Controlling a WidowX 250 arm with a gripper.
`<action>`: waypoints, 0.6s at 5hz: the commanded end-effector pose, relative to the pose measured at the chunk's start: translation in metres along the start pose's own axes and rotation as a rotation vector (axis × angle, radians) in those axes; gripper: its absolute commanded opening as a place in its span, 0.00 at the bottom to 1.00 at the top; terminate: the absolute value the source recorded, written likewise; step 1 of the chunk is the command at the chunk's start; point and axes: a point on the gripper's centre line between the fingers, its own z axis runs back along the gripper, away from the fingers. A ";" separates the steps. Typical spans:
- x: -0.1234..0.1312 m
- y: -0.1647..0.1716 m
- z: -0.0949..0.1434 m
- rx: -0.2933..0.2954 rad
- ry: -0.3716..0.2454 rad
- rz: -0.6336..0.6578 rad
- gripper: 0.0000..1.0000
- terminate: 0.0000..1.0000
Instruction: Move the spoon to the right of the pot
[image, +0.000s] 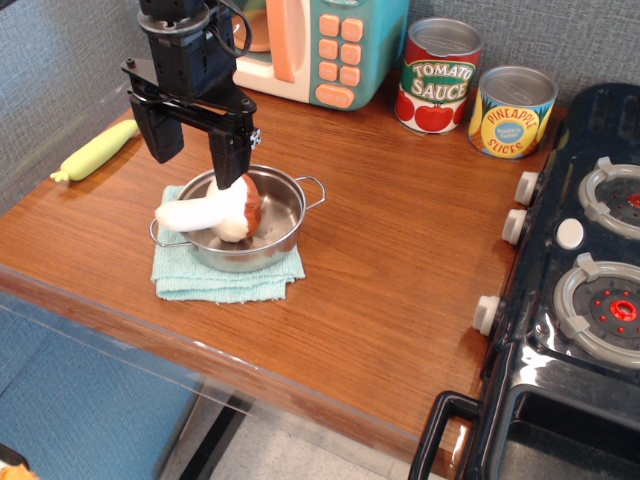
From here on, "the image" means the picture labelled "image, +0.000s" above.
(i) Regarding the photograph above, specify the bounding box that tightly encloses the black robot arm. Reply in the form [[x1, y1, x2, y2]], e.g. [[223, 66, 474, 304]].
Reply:
[[122, 1, 260, 190]]

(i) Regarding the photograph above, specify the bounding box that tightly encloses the teal toy microwave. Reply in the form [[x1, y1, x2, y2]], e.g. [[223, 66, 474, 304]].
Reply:
[[233, 0, 409, 111]]

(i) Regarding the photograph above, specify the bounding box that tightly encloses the orange object at corner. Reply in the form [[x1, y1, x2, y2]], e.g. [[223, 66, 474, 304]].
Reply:
[[0, 444, 39, 480]]

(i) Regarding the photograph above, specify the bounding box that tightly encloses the pineapple slices can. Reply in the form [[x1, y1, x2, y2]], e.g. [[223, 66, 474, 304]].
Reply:
[[468, 65, 558, 159]]

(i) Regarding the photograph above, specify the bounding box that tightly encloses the light teal folded cloth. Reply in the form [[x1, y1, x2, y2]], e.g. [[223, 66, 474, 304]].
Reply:
[[150, 185, 306, 305]]

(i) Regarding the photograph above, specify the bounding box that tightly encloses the plush white brown mushroom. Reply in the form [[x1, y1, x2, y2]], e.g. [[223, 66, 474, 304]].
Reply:
[[155, 174, 262, 243]]

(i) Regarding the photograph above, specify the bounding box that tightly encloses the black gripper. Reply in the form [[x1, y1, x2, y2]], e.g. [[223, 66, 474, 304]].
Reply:
[[121, 14, 261, 190]]

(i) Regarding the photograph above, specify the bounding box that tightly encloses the black toy stove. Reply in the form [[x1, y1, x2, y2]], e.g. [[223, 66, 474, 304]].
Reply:
[[410, 83, 639, 479]]

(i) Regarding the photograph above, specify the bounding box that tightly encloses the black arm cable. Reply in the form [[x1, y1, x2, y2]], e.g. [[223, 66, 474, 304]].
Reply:
[[207, 0, 254, 60]]

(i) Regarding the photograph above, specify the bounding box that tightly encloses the steel pot with handles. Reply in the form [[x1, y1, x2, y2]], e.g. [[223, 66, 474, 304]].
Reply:
[[149, 165, 327, 273]]

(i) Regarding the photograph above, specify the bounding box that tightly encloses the tomato sauce can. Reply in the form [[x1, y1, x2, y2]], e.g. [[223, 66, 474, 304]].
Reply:
[[395, 17, 483, 134]]

